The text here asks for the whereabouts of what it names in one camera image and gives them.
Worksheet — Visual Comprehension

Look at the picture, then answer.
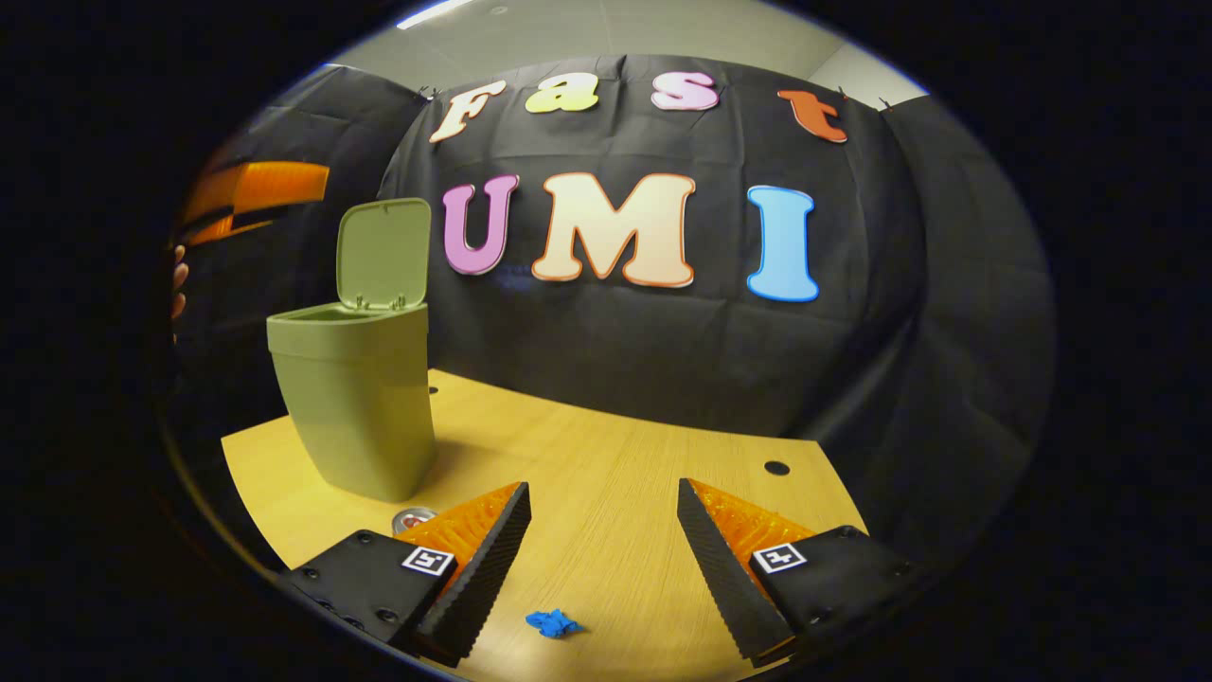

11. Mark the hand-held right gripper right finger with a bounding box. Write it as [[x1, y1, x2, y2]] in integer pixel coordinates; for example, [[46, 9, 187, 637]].
[[675, 477, 934, 668]]

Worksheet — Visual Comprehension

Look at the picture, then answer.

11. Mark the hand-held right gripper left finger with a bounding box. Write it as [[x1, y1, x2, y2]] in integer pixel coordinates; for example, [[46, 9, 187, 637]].
[[284, 481, 532, 668]]

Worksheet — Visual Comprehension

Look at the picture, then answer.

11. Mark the blue paper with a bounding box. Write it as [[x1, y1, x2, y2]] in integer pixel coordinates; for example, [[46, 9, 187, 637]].
[[526, 608, 585, 638]]

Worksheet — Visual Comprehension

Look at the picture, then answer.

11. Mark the green desktop garbage bin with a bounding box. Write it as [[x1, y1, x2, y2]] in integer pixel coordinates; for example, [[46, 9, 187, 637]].
[[266, 197, 438, 504]]

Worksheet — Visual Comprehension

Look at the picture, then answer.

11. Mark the wooden desktop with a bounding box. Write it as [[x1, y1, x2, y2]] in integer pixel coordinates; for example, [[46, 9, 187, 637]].
[[220, 369, 867, 682]]

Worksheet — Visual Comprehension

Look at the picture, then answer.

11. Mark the ceiling light panel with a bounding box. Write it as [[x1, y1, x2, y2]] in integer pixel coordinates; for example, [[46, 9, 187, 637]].
[[396, 0, 474, 29]]

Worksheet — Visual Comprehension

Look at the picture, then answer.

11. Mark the black backdrop cloth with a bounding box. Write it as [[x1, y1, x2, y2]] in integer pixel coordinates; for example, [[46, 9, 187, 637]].
[[161, 54, 1057, 569]]

